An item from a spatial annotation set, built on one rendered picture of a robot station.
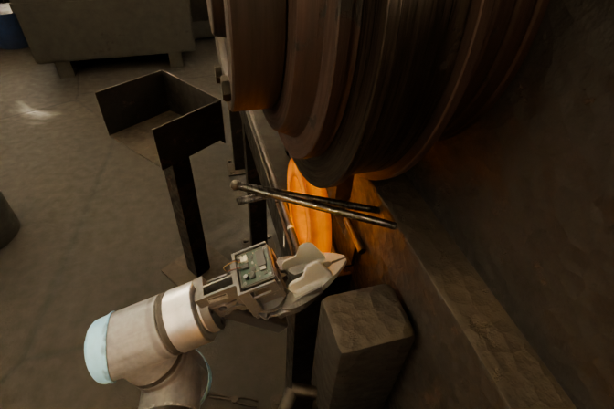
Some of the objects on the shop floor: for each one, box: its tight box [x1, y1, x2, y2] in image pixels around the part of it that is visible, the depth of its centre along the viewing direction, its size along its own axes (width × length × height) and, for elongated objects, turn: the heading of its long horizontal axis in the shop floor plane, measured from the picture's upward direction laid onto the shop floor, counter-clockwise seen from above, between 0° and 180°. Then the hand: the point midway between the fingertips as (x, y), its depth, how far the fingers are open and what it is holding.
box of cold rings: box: [0, 0, 196, 79], centre depth 274 cm, size 103×83×79 cm
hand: (338, 264), depth 57 cm, fingers closed
